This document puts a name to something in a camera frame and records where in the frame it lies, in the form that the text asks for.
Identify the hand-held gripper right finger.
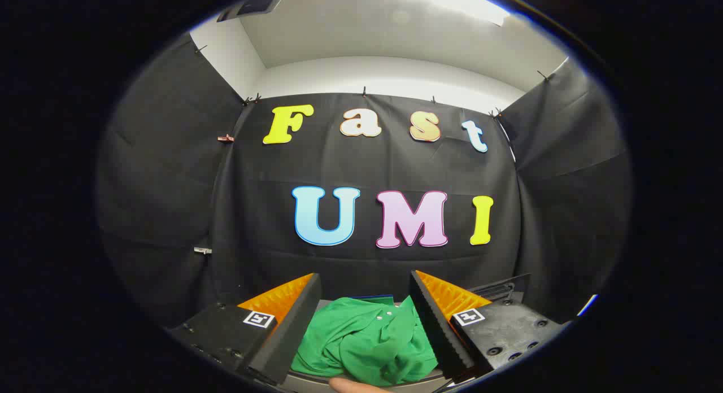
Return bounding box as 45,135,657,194
410,270,565,382

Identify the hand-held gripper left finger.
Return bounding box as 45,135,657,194
169,273,323,386

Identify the green polo shirt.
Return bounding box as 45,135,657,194
291,295,439,387

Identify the dark washing machine lid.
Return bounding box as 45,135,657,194
469,273,532,304

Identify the dark ceiling unit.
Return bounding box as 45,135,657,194
216,0,294,22

